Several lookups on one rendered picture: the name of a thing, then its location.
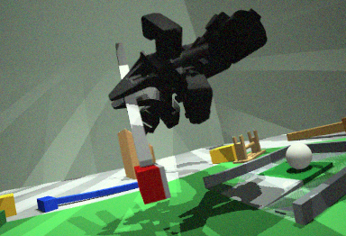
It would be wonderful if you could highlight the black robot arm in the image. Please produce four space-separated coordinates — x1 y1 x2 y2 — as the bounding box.
139 9 267 136

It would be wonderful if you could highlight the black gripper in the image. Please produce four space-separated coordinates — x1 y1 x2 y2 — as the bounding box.
109 13 213 129

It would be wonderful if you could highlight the white ball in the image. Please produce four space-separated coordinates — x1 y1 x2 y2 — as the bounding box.
286 143 312 169

